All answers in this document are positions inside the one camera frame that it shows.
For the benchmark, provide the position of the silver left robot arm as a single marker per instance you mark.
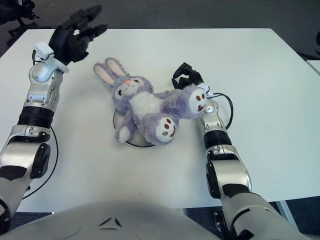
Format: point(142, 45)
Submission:
point(25, 150)

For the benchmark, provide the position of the black office chair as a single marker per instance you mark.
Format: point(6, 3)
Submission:
point(12, 7)

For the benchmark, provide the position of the white plate with black rim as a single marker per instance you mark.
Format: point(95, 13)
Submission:
point(136, 141)

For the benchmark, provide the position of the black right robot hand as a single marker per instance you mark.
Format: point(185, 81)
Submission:
point(192, 77)

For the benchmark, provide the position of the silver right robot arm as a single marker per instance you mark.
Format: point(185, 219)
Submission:
point(227, 175)

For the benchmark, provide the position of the purple bunny plush doll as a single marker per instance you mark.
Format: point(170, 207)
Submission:
point(142, 105)

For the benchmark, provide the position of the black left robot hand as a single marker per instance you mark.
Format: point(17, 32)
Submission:
point(70, 42)

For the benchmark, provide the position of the white side table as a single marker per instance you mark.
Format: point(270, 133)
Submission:
point(315, 67)

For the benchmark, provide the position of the white table leg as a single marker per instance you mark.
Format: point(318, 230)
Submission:
point(287, 215)

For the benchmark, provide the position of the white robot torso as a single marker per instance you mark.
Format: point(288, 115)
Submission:
point(112, 225)

